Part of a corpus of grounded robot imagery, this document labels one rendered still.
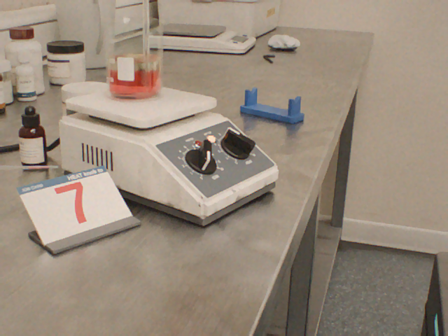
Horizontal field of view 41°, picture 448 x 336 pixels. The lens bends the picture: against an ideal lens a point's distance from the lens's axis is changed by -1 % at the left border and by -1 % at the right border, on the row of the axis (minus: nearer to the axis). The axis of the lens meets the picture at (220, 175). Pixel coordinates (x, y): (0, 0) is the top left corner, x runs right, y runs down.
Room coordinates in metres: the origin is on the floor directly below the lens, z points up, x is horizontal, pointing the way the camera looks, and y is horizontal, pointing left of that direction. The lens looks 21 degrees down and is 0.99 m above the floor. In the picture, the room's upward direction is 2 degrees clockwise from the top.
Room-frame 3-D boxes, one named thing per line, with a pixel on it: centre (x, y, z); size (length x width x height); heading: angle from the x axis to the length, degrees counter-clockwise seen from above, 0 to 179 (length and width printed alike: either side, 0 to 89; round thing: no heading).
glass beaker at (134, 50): (0.63, 0.10, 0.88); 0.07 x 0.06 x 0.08; 32
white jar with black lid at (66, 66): (1.09, 0.29, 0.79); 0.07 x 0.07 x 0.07
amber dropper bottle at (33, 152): (0.65, 0.22, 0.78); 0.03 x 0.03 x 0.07
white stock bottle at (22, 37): (1.00, 0.34, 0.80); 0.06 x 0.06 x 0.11
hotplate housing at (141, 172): (0.60, 0.06, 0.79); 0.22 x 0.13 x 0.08; 54
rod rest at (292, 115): (0.89, -0.08, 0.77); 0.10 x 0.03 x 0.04; 52
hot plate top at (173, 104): (0.62, 0.09, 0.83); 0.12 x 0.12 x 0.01; 54
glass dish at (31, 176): (0.56, 0.18, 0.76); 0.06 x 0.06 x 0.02
